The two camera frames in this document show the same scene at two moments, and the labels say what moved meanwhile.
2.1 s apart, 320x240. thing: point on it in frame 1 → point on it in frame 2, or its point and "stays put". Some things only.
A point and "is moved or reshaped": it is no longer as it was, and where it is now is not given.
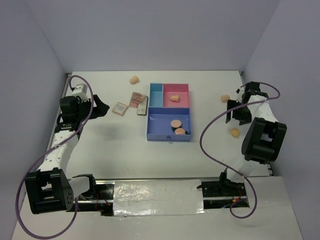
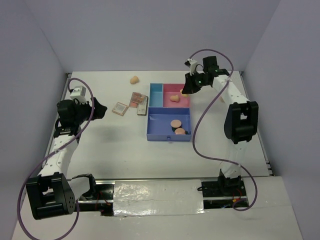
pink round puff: x=179 y=131 stays put
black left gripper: x=100 y=110 stays put
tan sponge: x=134 y=80 stays put
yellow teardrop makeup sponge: x=235 y=132 is moved or reshaped
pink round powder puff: x=175 y=123 stays put
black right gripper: x=244 y=119 → x=189 y=87
